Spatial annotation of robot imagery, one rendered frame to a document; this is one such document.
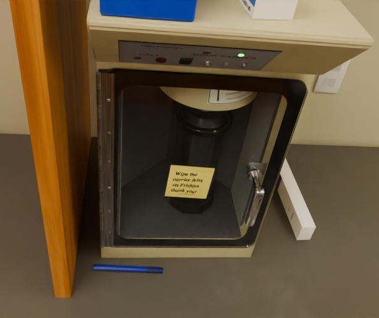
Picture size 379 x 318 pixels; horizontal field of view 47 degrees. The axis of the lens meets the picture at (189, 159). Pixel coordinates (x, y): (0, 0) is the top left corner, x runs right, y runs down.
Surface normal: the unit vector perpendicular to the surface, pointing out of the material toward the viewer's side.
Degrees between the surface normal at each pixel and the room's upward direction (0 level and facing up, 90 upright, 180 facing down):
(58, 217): 90
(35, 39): 90
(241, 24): 0
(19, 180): 0
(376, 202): 0
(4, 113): 90
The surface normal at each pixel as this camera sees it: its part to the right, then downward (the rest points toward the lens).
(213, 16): 0.12, -0.75
